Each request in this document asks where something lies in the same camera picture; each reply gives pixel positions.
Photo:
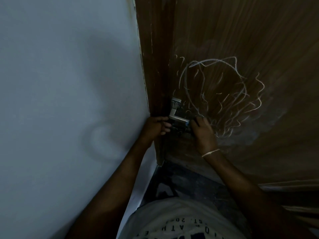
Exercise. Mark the black door latch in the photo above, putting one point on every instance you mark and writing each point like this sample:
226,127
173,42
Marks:
179,127

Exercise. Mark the person's right forearm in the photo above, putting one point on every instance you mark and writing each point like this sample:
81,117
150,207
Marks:
249,196

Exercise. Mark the person's left hand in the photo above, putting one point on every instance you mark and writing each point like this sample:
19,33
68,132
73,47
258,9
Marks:
154,128

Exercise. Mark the brown wooden door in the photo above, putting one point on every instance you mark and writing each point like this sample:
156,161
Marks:
274,34

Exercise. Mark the white printed t-shirt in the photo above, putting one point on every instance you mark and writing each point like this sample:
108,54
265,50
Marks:
179,214

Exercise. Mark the person's right hand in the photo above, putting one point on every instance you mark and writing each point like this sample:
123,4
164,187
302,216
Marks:
204,136

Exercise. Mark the person's left forearm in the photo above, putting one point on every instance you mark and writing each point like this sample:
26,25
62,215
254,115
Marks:
112,196

